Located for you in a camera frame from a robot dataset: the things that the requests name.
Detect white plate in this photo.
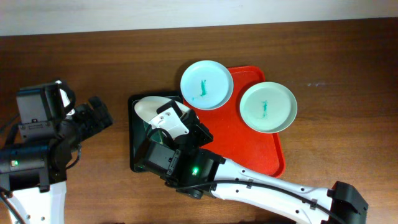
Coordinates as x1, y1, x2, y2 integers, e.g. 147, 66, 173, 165
133, 96, 172, 123

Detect green yellow sponge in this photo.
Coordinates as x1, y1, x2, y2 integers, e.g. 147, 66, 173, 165
143, 124, 170, 145

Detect red plastic tray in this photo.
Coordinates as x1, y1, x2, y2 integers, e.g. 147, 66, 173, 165
184, 65, 285, 177

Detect light green plate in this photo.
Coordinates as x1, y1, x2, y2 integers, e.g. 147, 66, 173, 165
239, 82, 298, 134

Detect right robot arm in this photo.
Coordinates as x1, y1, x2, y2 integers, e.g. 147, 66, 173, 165
133, 96, 369, 223

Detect black plastic tray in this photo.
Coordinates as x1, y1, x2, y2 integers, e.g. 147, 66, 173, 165
127, 90, 183, 173

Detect light blue plate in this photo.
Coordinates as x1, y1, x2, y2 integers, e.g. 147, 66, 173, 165
180, 60, 234, 110

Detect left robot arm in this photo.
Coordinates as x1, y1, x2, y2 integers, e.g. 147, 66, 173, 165
1, 80, 113, 223

